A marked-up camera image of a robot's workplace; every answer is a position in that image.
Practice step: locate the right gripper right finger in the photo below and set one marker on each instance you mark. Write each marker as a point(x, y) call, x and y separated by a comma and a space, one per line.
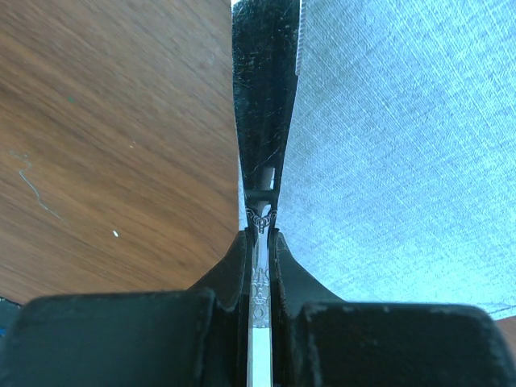
point(321, 340)

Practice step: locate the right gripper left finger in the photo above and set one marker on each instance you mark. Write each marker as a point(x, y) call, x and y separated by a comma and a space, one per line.
point(192, 337)

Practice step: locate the grey cloth napkin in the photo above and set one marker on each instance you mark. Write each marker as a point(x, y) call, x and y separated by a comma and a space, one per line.
point(399, 177)

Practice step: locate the silver table knife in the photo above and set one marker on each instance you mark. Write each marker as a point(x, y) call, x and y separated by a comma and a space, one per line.
point(267, 44)

